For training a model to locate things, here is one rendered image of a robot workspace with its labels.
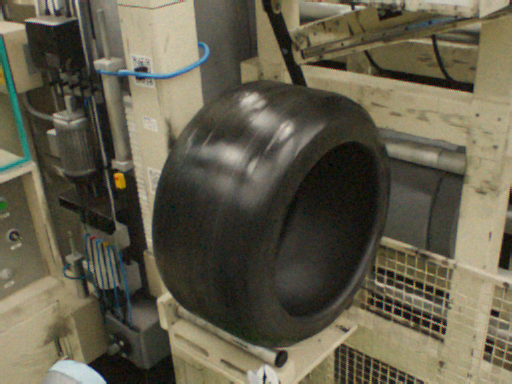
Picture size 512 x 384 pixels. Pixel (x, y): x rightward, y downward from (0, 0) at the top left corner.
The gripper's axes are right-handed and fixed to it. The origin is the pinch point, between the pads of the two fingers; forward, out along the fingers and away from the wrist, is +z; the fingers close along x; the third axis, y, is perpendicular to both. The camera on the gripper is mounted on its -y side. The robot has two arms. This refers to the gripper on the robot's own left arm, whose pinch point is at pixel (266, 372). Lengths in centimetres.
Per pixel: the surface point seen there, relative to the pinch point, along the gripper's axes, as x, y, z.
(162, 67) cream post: 4, 48, 53
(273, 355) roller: 2.8, -12.1, 15.4
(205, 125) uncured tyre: -4, 40, 33
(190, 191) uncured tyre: 2.0, 33.5, 21.4
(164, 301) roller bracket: 28.5, -2.3, 34.8
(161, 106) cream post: 9, 40, 52
